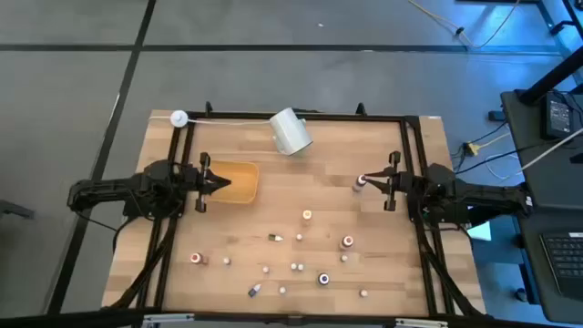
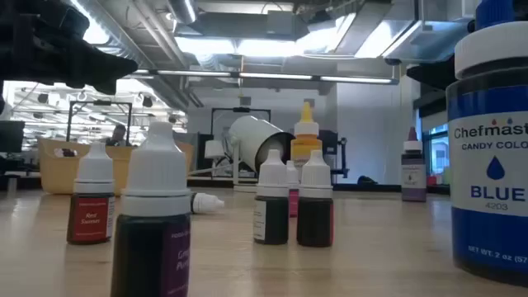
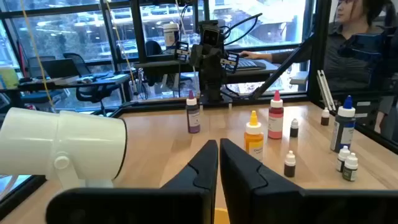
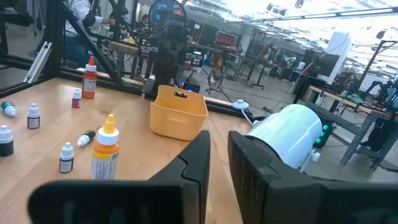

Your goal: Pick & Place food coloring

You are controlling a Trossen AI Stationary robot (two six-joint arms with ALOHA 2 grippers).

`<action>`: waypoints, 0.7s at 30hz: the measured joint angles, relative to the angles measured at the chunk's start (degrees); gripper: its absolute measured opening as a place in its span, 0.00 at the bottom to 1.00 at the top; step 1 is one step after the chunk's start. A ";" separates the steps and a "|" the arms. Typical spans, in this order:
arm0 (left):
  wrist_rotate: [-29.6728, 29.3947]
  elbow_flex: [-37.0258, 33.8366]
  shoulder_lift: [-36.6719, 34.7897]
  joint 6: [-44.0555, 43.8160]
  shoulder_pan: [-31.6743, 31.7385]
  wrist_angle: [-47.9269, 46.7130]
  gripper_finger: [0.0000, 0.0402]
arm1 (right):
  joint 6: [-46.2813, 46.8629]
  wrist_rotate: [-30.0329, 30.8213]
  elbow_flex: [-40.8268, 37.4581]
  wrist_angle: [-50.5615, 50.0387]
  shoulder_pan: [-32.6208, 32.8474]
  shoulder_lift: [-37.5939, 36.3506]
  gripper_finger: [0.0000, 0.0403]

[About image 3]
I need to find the yellow-green container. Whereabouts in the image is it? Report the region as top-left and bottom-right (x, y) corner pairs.
(0, 67), (19, 90)

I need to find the white spotlight lamp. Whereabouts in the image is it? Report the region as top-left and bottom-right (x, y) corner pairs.
(0, 107), (127, 189)

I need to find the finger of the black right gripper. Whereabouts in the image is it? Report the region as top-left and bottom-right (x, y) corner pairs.
(174, 41), (196, 65)
(219, 51), (240, 75)

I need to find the small white-capped dropper bottle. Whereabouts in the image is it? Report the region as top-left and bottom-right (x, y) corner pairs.
(289, 118), (299, 138)
(342, 152), (359, 182)
(284, 151), (297, 178)
(320, 108), (330, 126)
(336, 145), (351, 173)

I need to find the pink-capped red colouring bottle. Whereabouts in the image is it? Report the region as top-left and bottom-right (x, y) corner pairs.
(267, 90), (284, 140)

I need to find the person's hand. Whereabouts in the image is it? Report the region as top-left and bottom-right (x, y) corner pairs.
(238, 50), (274, 62)

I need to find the black keyboard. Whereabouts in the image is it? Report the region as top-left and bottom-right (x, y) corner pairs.
(235, 58), (267, 72)

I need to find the white plastic tub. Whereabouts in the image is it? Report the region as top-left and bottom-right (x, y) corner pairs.
(163, 22), (180, 49)

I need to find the purple food colouring bottle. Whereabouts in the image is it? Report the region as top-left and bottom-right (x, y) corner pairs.
(185, 90), (201, 134)

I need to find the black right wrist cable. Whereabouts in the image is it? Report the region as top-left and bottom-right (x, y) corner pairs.
(221, 12), (264, 47)

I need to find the blue food colouring bottle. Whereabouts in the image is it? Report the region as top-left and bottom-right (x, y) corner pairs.
(330, 95), (356, 153)

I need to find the silver aluminium bracket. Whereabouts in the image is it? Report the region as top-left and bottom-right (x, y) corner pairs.
(316, 70), (337, 112)

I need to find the person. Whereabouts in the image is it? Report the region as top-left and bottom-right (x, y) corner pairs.
(271, 0), (398, 142)

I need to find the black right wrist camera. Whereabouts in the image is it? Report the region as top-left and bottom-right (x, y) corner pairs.
(198, 20), (223, 47)

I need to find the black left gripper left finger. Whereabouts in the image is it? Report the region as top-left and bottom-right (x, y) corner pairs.
(45, 139), (219, 224)

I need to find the yellow cable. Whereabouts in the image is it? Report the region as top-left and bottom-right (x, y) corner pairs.
(104, 0), (137, 94)
(19, 0), (55, 110)

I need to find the dark office desk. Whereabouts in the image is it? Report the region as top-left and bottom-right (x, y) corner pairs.
(0, 73), (131, 94)

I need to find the black desk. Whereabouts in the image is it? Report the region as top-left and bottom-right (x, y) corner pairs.
(133, 58), (280, 85)

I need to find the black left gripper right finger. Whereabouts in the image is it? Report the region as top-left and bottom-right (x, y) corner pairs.
(220, 138), (398, 224)

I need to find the yellow food colouring bottle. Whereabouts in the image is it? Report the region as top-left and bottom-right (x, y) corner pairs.
(244, 110), (265, 162)

